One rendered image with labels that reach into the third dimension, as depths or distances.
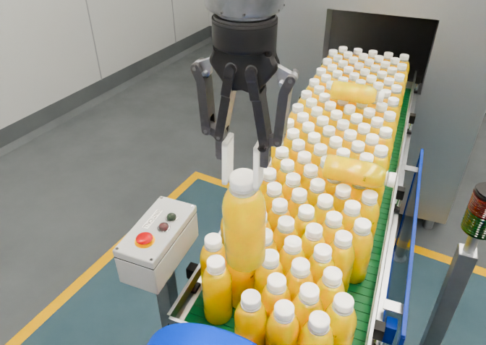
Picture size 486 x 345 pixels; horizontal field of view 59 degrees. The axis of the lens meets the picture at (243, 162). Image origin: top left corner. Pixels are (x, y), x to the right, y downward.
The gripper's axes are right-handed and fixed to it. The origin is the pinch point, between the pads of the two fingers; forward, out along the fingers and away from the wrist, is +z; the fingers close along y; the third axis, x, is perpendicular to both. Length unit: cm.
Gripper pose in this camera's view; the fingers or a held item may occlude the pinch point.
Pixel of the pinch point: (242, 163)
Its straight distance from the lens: 60.0
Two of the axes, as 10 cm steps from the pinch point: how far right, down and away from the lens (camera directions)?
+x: 3.0, -5.2, 8.0
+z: -0.1, 8.3, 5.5
